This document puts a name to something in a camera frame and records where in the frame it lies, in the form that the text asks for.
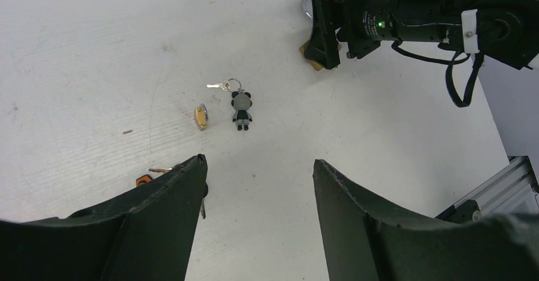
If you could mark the large brass padlock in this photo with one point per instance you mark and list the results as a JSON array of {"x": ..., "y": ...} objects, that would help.
[{"x": 321, "y": 50}]

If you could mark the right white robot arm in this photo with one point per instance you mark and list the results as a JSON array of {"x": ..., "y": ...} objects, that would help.
[{"x": 505, "y": 30}]

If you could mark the orange black padlock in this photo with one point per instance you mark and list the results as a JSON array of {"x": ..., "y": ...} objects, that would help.
[{"x": 144, "y": 179}]

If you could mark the black key bunch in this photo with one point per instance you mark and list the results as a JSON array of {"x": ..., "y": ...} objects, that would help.
[{"x": 178, "y": 177}]

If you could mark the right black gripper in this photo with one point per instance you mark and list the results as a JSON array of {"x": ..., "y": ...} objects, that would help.
[{"x": 354, "y": 23}]

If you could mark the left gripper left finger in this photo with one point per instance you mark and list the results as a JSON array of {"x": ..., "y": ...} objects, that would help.
[{"x": 145, "y": 233}]

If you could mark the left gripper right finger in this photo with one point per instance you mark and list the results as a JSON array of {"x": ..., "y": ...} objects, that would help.
[{"x": 367, "y": 237}]

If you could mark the small brass padlock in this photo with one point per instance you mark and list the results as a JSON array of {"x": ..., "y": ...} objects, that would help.
[{"x": 201, "y": 117}]

